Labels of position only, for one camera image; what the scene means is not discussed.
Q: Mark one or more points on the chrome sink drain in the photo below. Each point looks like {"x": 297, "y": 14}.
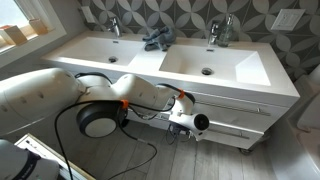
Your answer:
{"x": 113, "y": 59}
{"x": 207, "y": 71}

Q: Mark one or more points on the white toilet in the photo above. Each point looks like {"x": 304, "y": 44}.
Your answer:
{"x": 306, "y": 125}

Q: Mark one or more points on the small wooden block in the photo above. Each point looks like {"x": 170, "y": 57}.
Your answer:
{"x": 38, "y": 26}

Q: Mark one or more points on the white wall outlet plate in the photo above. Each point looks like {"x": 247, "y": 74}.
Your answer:
{"x": 287, "y": 19}

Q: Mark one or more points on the wooden block on windowsill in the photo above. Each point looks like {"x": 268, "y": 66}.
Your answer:
{"x": 12, "y": 35}

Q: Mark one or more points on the white double sink vanity top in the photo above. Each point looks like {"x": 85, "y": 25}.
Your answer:
{"x": 244, "y": 70}

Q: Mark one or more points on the glass soap dispenser bottle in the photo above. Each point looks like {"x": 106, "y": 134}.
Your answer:
{"x": 227, "y": 32}

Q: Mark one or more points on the chrome right faucet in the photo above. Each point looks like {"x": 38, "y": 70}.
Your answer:
{"x": 213, "y": 35}

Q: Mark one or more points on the chrome left faucet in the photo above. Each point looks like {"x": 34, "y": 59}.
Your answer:
{"x": 115, "y": 27}

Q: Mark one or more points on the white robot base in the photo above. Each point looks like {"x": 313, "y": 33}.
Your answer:
{"x": 22, "y": 164}

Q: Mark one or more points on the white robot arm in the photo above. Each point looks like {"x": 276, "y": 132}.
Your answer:
{"x": 100, "y": 103}

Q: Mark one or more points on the chrome faucet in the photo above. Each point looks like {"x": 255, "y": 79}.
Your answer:
{"x": 115, "y": 27}
{"x": 213, "y": 35}

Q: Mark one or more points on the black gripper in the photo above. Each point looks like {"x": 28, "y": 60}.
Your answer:
{"x": 175, "y": 129}

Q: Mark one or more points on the chrome right sink drain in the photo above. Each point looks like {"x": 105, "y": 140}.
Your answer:
{"x": 207, "y": 71}

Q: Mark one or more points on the grey drawer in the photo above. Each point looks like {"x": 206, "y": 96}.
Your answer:
{"x": 236, "y": 112}
{"x": 233, "y": 133}

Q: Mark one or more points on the grey crumpled towel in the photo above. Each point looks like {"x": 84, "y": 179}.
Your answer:
{"x": 159, "y": 39}

